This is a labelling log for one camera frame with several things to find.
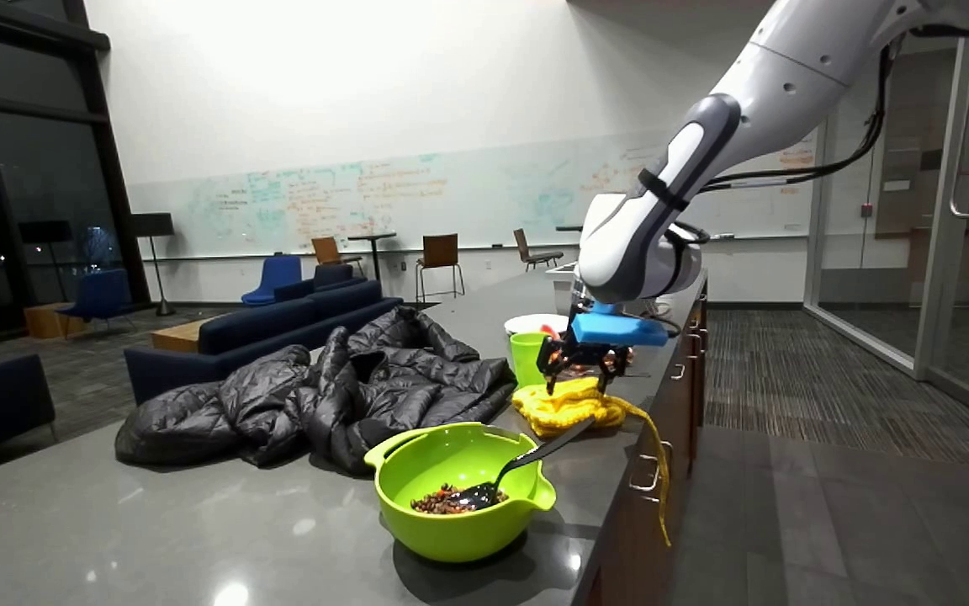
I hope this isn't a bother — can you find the black puffer jacket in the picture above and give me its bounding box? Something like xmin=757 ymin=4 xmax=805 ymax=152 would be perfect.
xmin=112 ymin=302 xmax=518 ymax=483

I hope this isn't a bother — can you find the blue armchair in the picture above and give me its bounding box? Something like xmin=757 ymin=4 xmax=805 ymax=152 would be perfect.
xmin=239 ymin=254 xmax=307 ymax=309

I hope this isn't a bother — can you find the green plastic bowl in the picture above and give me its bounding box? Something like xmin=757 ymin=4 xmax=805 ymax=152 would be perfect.
xmin=359 ymin=419 xmax=563 ymax=566

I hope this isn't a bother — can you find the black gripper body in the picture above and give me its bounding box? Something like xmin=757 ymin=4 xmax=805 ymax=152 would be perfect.
xmin=536 ymin=328 xmax=635 ymax=375

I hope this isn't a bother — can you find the dark food in bowl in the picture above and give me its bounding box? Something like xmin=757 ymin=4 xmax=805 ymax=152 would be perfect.
xmin=408 ymin=483 xmax=506 ymax=522

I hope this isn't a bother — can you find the yellow knitted cloth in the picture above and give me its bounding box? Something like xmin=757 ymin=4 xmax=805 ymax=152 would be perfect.
xmin=507 ymin=375 xmax=679 ymax=552

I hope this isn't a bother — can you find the long dark blue sofa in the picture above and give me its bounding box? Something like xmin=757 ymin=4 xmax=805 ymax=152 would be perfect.
xmin=120 ymin=279 xmax=402 ymax=407

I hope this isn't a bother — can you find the wooden counter cabinet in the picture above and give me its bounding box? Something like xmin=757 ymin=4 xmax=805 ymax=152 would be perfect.
xmin=569 ymin=279 xmax=712 ymax=606

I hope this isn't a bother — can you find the metal drawer handle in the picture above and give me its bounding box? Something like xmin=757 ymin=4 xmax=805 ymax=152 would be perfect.
xmin=627 ymin=437 xmax=670 ymax=500

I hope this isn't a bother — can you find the blue chair by window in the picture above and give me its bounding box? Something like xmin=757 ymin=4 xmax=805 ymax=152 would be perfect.
xmin=64 ymin=267 xmax=135 ymax=324

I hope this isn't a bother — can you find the glass door with metal frame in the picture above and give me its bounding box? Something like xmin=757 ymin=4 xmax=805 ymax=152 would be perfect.
xmin=802 ymin=31 xmax=969 ymax=435

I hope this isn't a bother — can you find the green cup with white lid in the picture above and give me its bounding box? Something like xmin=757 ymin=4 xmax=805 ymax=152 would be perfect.
xmin=500 ymin=309 xmax=571 ymax=392

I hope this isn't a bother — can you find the wall whiteboard with writing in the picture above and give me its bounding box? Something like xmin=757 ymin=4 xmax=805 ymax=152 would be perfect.
xmin=129 ymin=133 xmax=821 ymax=261

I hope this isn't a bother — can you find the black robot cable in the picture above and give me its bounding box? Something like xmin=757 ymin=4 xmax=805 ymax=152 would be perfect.
xmin=702 ymin=40 xmax=904 ymax=191

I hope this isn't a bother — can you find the black spoon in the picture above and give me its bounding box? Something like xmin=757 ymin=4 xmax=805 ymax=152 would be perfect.
xmin=458 ymin=419 xmax=603 ymax=513

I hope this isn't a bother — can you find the tall round bar table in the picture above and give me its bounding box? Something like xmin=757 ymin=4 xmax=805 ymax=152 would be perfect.
xmin=342 ymin=228 xmax=400 ymax=300

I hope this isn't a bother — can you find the low wooden coffee table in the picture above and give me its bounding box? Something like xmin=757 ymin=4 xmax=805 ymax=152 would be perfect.
xmin=147 ymin=312 xmax=223 ymax=357

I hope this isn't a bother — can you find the brown wooden chair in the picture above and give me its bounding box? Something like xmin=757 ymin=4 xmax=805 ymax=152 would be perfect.
xmin=507 ymin=225 xmax=569 ymax=278
xmin=409 ymin=228 xmax=466 ymax=307
xmin=309 ymin=232 xmax=350 ymax=272

